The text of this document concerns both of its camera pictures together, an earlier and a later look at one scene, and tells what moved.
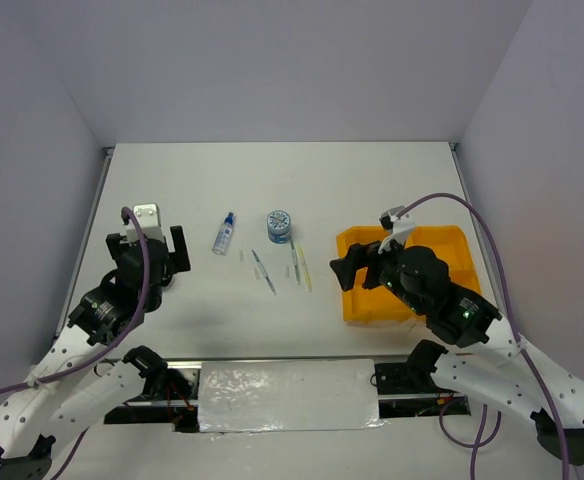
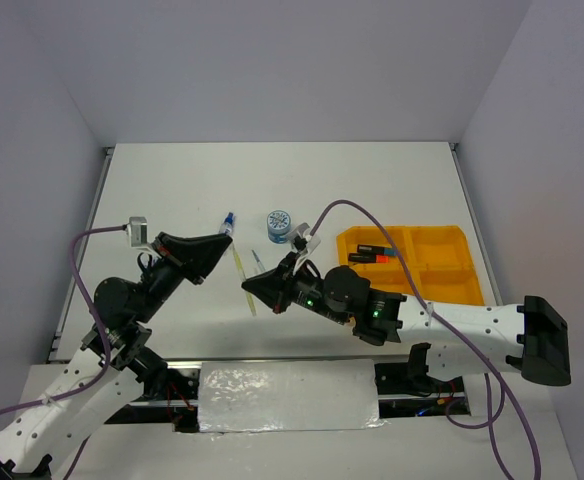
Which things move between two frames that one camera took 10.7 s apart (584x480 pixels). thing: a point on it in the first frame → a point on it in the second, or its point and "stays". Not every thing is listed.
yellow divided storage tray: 378,304 stays
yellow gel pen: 306,269 → 244,277
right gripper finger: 362,255 → 270,288
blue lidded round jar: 279,226 stays
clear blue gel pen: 264,273 stays
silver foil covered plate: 287,395 stays
